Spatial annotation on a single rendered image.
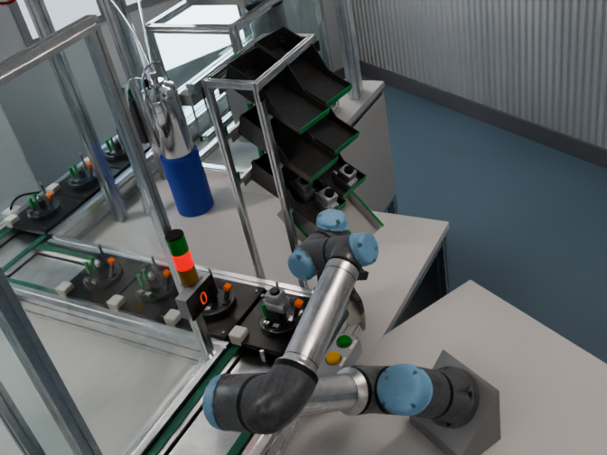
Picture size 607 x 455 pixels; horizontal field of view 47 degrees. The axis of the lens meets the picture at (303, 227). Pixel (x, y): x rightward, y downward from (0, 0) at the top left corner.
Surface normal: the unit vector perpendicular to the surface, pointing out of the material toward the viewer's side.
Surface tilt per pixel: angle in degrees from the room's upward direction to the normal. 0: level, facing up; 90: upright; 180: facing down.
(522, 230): 0
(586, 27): 90
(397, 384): 42
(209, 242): 0
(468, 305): 0
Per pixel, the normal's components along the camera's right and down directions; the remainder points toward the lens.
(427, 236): -0.18, -0.81
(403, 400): -0.61, -0.27
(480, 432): 0.55, 0.39
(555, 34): -0.82, 0.44
